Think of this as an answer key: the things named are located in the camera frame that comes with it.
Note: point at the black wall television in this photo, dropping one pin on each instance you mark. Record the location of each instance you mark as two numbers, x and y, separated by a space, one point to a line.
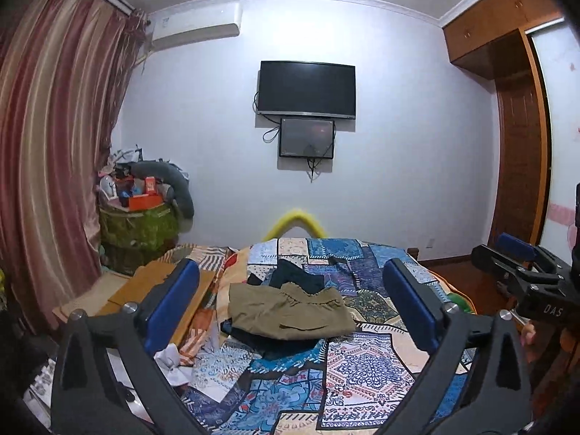
307 88

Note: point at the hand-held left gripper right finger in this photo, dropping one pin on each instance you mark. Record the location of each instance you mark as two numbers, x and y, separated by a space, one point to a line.
408 308

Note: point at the dark navy pants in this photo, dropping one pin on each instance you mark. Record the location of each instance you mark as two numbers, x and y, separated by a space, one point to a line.
272 348

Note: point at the patchwork printed blanket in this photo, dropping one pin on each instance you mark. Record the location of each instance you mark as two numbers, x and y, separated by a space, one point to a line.
362 371

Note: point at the orange box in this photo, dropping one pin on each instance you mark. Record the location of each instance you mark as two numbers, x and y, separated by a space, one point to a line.
145 201

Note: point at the green fabric storage bag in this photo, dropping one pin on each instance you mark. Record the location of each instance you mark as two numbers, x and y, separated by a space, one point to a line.
136 235

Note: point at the brown wooden wardrobe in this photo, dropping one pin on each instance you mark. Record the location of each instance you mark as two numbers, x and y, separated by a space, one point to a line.
516 145

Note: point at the small wall monitor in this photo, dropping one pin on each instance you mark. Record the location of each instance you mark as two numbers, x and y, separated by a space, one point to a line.
307 138

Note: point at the wooden lap desk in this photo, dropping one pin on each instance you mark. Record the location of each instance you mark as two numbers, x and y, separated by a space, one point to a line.
136 290

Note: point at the khaki pants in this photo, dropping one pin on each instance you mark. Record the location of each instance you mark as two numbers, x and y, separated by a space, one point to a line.
290 312

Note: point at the person's right hand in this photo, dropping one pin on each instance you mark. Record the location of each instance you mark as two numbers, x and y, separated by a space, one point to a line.
528 333

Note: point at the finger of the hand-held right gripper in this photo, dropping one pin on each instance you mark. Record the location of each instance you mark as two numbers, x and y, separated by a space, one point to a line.
498 263
521 247

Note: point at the black pants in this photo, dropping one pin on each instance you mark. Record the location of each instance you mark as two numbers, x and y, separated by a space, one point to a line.
297 276

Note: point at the orange striped blanket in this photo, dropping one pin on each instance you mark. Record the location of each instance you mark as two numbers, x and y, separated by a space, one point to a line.
204 258

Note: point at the white air conditioner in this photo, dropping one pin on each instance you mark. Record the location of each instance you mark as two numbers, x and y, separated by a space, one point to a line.
195 27

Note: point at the yellow foam tube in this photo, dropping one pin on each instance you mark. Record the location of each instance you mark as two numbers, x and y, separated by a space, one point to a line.
294 220

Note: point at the grey long pillow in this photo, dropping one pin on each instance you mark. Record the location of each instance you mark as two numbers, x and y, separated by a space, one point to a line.
179 190

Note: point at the white crumpled cloth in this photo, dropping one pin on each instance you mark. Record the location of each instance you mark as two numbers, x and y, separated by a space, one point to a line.
174 365

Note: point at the striped red curtain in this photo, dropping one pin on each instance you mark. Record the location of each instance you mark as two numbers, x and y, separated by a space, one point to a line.
54 145

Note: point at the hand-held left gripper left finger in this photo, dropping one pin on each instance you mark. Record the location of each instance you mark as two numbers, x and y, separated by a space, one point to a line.
174 294

